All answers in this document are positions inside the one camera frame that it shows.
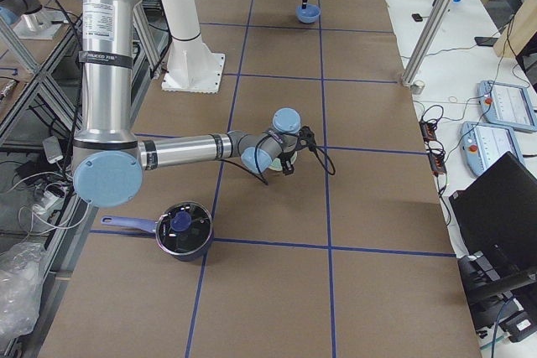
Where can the green bowl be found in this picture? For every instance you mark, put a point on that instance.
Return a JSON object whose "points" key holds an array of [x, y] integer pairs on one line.
{"points": [[276, 164]]}

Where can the blue bowl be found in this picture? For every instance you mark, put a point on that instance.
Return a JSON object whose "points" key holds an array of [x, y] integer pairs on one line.
{"points": [[308, 14]]}

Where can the small black square device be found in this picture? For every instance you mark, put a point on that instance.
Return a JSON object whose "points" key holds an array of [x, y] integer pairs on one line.
{"points": [[417, 17]]}

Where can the blue saucepan with lid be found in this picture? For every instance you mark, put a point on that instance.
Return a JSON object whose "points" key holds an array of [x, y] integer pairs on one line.
{"points": [[184, 231]]}

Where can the black orange power strip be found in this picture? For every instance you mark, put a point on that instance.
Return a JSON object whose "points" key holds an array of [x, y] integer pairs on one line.
{"points": [[434, 148]]}

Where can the lower blue teach pendant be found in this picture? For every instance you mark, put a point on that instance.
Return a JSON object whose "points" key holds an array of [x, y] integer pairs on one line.
{"points": [[483, 144]]}

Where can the blue teach pendant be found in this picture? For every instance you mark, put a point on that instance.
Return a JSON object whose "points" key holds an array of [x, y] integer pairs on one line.
{"points": [[506, 104], [483, 144]]}

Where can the black laptop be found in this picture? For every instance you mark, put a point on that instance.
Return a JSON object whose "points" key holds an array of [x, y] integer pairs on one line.
{"points": [[498, 210]]}

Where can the upper blue teach pendant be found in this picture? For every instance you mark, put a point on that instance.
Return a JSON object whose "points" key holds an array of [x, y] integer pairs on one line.
{"points": [[506, 104]]}

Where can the clear plastic bag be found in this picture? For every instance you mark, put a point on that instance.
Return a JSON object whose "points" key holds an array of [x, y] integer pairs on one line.
{"points": [[22, 274]]}

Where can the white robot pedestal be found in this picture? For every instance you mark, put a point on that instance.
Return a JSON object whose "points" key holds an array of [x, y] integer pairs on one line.
{"points": [[191, 66]]}

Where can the aluminium frame post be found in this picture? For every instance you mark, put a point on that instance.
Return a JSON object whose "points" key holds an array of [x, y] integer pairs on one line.
{"points": [[422, 46]]}

